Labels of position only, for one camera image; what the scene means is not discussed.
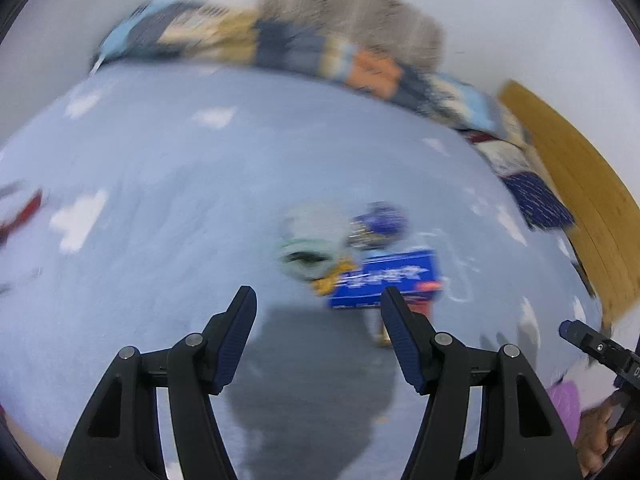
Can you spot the yellow wrapper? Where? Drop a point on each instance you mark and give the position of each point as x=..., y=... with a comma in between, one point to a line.
x=332, y=280

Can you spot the purple plastic basket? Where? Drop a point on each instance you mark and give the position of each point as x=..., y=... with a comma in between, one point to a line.
x=565, y=402

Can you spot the person's right hand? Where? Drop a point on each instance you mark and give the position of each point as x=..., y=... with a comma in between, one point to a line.
x=592, y=435

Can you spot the red plastic wrapper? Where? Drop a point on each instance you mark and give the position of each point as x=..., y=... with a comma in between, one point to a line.
x=22, y=215

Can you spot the wooden headboard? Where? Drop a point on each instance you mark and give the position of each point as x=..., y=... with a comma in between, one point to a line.
x=580, y=175

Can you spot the blue cloud print bed sheet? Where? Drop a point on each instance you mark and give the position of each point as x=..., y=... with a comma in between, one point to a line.
x=175, y=235

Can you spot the patchwork cartoon quilt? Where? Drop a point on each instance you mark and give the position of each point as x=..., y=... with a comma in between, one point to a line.
x=300, y=45

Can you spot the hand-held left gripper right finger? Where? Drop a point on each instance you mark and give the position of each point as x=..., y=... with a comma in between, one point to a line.
x=400, y=340

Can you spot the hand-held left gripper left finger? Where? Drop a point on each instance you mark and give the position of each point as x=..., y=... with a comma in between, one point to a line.
x=235, y=340

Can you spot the white red printed pillow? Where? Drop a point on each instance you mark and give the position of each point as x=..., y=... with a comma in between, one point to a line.
x=505, y=157

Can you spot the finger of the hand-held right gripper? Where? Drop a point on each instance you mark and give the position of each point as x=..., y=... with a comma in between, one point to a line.
x=592, y=342

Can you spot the navy snack wrapper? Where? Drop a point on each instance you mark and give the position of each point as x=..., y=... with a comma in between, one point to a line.
x=380, y=222

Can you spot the pale green wrapper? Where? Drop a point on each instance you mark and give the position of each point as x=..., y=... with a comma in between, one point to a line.
x=310, y=240

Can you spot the navy star print pillow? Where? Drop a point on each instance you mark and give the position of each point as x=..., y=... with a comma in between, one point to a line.
x=540, y=200

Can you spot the blue printed box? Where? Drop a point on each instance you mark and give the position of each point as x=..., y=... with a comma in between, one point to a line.
x=390, y=272

